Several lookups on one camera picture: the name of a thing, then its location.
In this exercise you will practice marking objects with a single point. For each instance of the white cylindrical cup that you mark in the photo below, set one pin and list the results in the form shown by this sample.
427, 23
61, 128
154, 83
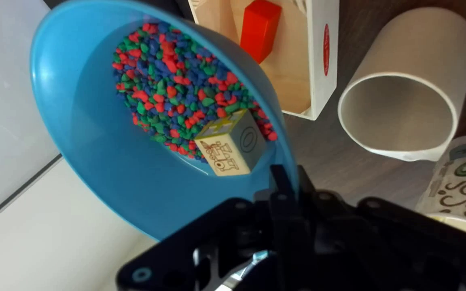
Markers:
420, 42

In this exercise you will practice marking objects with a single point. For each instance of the printed wooden cube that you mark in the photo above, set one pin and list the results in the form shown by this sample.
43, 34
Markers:
226, 154

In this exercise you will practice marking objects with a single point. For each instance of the white cylindrical container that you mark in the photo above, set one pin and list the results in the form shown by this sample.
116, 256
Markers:
319, 81

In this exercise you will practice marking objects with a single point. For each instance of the red green blue gravel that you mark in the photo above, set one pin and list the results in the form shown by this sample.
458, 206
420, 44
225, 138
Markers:
178, 91

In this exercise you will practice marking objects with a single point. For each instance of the red wooden block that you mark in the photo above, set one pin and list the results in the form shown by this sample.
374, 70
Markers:
259, 33

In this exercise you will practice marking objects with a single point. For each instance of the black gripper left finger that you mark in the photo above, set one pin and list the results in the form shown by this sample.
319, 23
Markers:
281, 186

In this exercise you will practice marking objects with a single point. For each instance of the patterned paper cup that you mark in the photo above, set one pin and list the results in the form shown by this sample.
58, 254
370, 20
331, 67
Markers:
459, 188

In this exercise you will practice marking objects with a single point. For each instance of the blue plastic bowl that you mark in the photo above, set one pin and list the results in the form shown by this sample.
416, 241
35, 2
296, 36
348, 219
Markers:
92, 135

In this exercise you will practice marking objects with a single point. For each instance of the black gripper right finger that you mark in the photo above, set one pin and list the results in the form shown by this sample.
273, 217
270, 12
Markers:
306, 186

